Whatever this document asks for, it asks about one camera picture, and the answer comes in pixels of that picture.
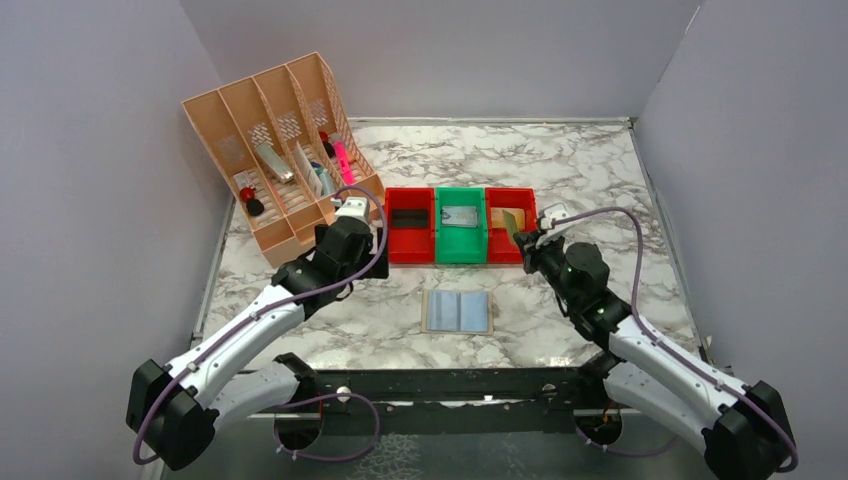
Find silver stapler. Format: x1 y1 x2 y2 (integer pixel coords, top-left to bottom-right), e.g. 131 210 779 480
255 141 294 183

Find red bin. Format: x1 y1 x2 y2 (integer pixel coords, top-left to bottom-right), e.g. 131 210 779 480
484 187 537 264
385 187 435 264

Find grey card in bin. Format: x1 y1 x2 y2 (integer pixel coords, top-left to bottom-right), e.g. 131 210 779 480
440 206 479 229

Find gold credit card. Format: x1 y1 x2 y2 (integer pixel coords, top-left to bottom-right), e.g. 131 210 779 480
502 208 525 235

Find left red bin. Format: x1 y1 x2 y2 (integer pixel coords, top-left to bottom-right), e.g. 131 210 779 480
385 187 435 264

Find green bin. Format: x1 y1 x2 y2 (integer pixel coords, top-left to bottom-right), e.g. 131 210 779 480
435 187 489 265

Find black card in bin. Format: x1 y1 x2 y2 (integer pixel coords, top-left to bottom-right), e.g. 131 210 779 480
389 209 431 229

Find right red bin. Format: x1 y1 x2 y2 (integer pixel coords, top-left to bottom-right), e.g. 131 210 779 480
484 187 537 264

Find peach desk file organizer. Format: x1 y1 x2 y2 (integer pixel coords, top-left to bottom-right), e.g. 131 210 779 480
182 53 385 267

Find black mounting rail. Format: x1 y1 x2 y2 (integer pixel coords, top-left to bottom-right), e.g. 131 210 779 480
257 365 630 439

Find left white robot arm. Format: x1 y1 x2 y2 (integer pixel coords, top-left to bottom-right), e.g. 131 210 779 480
126 187 389 470

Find pink highlighter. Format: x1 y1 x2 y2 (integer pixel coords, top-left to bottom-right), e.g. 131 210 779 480
332 141 355 185

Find gold card in bin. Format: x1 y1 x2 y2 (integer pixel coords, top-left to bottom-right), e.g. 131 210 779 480
490 207 526 231

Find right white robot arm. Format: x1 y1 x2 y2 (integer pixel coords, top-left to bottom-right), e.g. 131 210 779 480
503 204 800 479

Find beige card holder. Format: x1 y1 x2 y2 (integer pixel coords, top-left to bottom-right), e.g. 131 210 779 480
420 290 494 336

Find red and black stamp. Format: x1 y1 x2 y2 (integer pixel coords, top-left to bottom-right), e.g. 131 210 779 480
239 186 265 217

